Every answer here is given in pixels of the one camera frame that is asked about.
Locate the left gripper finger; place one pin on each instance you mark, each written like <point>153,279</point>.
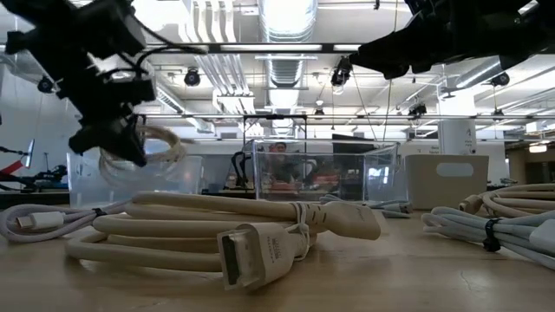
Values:
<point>138,138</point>
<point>104,141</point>

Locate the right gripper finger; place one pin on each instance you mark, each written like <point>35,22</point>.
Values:
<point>390,50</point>
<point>407,68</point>

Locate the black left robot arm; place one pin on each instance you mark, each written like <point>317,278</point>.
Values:
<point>65,26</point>

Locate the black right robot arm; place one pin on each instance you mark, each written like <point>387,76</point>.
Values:
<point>542,26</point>

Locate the black ceiling spotlight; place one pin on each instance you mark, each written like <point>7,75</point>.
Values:
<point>417,110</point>
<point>45,84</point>
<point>500,79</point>
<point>192,77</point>
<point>341,73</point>

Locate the clear plastic bin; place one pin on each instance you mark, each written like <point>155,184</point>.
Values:
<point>377,173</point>
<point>86,186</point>

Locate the background bench equipment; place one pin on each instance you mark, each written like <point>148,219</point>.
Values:
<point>47,175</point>

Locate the black background chair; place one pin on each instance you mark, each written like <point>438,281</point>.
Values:
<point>237,169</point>

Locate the person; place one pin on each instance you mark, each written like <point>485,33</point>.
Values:
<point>279,149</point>

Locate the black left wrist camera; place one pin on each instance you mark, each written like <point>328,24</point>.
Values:
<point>141,91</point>

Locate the silver ceiling duct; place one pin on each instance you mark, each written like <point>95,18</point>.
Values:
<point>288,17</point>

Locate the black metal rig frame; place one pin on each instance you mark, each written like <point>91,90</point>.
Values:
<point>208,48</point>

